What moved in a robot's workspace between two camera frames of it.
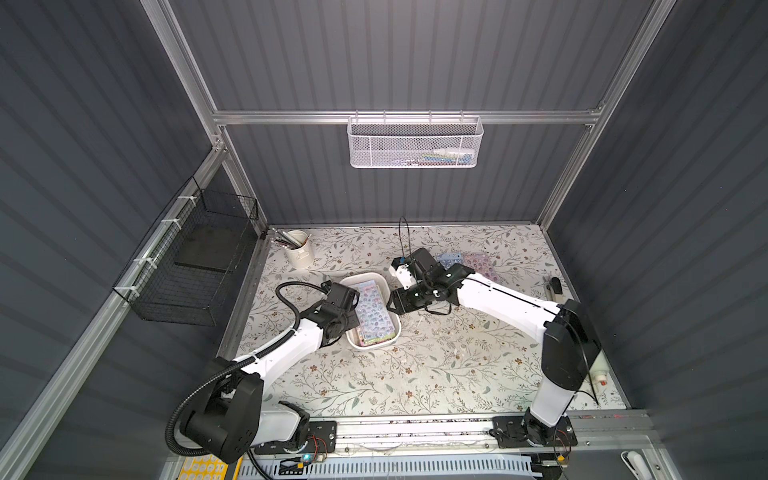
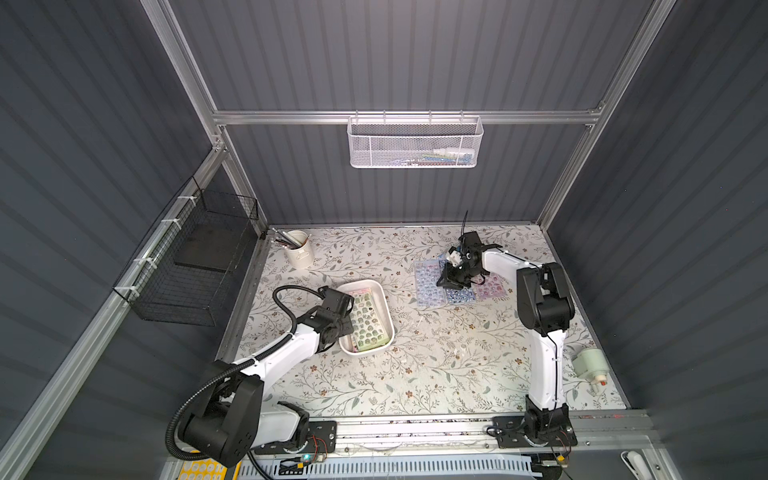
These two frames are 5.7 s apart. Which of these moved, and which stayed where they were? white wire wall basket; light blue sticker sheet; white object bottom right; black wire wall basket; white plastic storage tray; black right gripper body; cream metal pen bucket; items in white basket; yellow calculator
Moved: white plastic storage tray; light blue sticker sheet; black right gripper body
Stayed: items in white basket; white object bottom right; cream metal pen bucket; white wire wall basket; black wire wall basket; yellow calculator
